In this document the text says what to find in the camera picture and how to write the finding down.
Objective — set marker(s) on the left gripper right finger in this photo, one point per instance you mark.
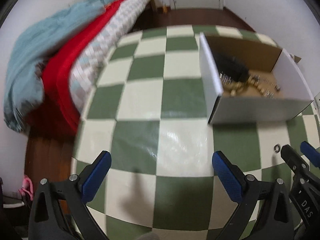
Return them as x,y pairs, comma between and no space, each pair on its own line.
274,221

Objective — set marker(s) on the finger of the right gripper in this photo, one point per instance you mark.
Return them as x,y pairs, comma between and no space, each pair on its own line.
311,153
298,166

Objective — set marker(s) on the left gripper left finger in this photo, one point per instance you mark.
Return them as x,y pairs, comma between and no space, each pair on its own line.
59,209

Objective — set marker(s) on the black wristwatch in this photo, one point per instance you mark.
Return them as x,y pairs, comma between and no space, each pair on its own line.
231,66

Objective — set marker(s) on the pink slipper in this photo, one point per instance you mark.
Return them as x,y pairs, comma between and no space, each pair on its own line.
27,188

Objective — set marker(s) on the open cardboard box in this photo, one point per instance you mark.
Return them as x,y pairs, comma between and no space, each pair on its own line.
275,91

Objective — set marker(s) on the red blanket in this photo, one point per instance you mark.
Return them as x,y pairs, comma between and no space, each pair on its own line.
56,116

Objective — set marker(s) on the green cream checkered tablecloth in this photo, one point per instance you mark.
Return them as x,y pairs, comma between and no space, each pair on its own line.
148,110

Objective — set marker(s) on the checkered white mattress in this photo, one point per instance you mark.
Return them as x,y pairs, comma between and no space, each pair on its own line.
86,68

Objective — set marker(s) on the teal blanket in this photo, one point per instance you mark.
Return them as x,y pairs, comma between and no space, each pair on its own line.
24,89

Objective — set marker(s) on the wooden bed frame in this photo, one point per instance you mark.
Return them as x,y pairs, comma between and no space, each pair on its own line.
160,9

